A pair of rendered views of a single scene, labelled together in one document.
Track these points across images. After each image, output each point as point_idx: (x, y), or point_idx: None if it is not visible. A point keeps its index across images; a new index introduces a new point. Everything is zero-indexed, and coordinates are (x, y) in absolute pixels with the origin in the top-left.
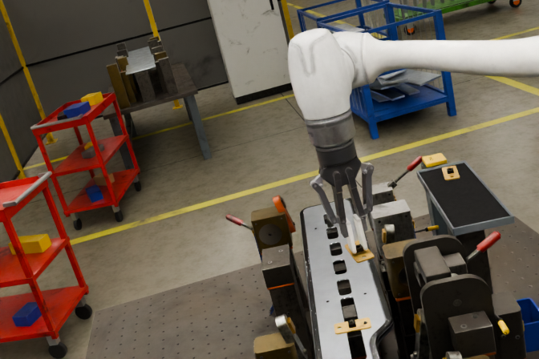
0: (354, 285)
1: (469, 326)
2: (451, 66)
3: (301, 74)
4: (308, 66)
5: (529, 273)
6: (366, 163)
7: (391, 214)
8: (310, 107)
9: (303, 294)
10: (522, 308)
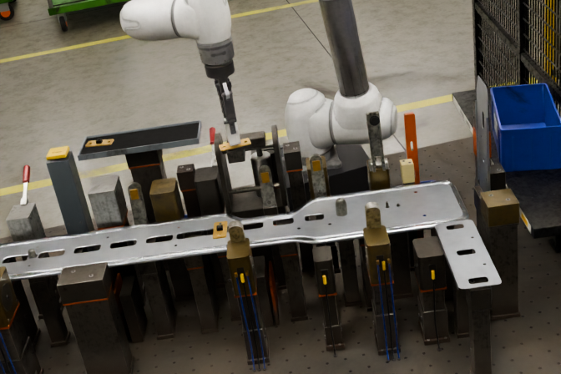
0: (162, 233)
1: (296, 146)
2: None
3: (223, 4)
4: None
5: None
6: None
7: (115, 182)
8: (227, 29)
9: (36, 355)
10: None
